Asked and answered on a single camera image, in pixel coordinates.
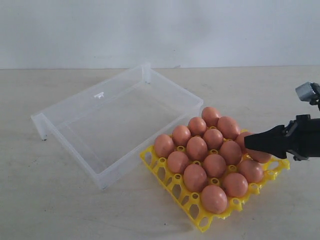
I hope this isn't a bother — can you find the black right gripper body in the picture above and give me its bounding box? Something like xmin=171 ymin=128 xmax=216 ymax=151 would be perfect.
xmin=285 ymin=114 xmax=320 ymax=161

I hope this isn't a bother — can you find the brown egg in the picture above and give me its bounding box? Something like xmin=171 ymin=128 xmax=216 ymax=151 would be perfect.
xmin=202 ymin=153 xmax=227 ymax=178
xmin=219 ymin=140 xmax=242 ymax=166
xmin=222 ymin=172 xmax=249 ymax=198
xmin=201 ymin=184 xmax=228 ymax=214
xmin=186 ymin=136 xmax=208 ymax=162
xmin=217 ymin=116 xmax=241 ymax=140
xmin=183 ymin=163 xmax=207 ymax=193
xmin=203 ymin=128 xmax=224 ymax=150
xmin=201 ymin=106 xmax=221 ymax=128
xmin=187 ymin=116 xmax=207 ymax=136
xmin=154 ymin=134 xmax=175 ymax=158
xmin=237 ymin=159 xmax=264 ymax=183
xmin=172 ymin=125 xmax=191 ymax=147
xmin=246 ymin=149 xmax=272 ymax=164
xmin=235 ymin=131 xmax=253 ymax=153
xmin=167 ymin=151 xmax=189 ymax=174

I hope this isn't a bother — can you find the yellow plastic egg tray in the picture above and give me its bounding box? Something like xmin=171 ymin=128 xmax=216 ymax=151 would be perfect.
xmin=139 ymin=128 xmax=291 ymax=232

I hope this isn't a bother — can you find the clear plastic bin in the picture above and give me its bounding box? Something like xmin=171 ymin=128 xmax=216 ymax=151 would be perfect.
xmin=31 ymin=63 xmax=204 ymax=189

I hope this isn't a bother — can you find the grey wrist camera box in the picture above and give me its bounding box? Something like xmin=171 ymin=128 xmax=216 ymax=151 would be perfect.
xmin=295 ymin=82 xmax=320 ymax=104

